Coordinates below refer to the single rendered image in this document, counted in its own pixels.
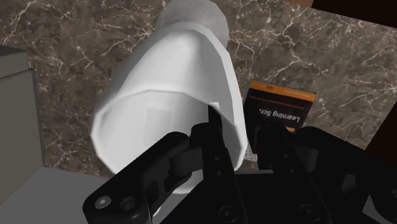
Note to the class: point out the white cup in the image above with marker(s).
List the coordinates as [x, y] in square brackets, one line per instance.
[173, 93]

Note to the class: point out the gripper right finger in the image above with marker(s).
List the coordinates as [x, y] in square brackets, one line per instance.
[335, 173]

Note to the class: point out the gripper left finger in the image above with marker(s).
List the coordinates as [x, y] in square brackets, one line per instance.
[145, 183]

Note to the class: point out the black and orange book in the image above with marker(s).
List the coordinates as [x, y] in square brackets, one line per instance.
[279, 102]

